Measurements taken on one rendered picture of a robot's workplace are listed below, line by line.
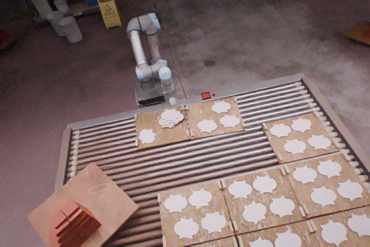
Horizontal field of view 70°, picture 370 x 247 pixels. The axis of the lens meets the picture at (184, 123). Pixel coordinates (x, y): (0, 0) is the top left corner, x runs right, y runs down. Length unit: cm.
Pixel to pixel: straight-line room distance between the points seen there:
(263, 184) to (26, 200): 259
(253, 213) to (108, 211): 86
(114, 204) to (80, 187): 28
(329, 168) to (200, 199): 84
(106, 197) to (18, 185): 199
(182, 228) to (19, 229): 207
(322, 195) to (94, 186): 140
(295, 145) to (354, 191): 43
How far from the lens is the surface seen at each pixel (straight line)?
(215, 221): 166
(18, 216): 342
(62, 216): 150
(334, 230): 175
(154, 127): 208
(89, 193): 182
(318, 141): 202
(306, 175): 185
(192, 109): 214
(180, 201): 172
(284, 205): 173
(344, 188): 188
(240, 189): 174
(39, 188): 345
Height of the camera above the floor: 252
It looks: 50 degrees down
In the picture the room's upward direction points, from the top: 11 degrees counter-clockwise
